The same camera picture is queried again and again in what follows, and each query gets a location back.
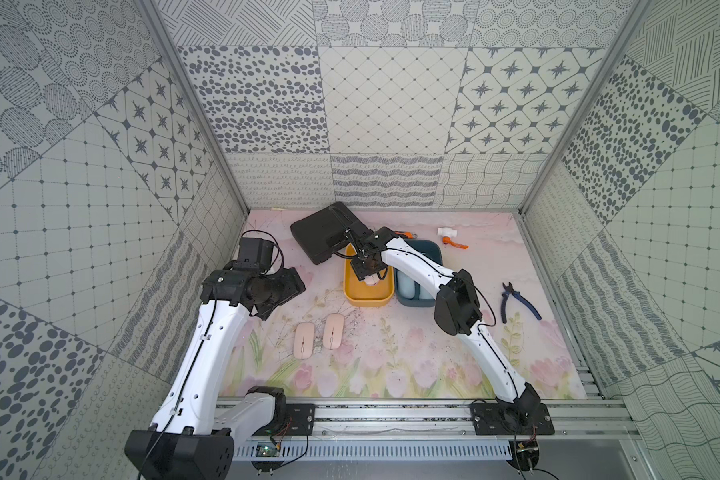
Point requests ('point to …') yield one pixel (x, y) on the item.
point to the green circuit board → (266, 451)
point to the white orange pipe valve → (447, 233)
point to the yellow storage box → (358, 293)
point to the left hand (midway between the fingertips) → (301, 289)
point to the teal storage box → (431, 249)
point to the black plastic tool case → (319, 234)
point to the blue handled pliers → (510, 290)
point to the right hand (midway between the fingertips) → (371, 269)
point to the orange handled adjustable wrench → (409, 235)
